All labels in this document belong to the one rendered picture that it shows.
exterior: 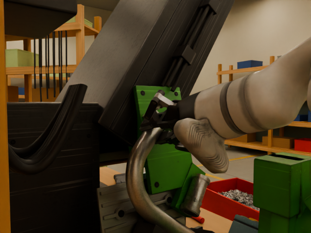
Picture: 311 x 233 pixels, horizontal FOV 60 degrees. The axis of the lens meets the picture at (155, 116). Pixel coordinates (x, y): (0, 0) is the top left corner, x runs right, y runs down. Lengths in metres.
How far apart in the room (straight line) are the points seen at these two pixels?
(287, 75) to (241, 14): 7.50
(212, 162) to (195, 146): 0.03
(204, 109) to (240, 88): 0.06
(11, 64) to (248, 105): 3.53
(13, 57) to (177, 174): 3.31
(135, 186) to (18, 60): 3.31
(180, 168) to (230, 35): 7.42
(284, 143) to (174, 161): 5.74
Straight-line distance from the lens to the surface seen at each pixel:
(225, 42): 7.98
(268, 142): 6.33
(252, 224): 0.72
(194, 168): 0.58
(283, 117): 0.31
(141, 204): 0.46
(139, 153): 0.46
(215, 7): 0.68
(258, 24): 7.40
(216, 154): 0.35
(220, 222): 0.84
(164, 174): 0.53
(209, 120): 0.35
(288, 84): 0.32
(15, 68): 3.59
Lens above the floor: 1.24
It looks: 3 degrees down
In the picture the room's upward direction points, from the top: straight up
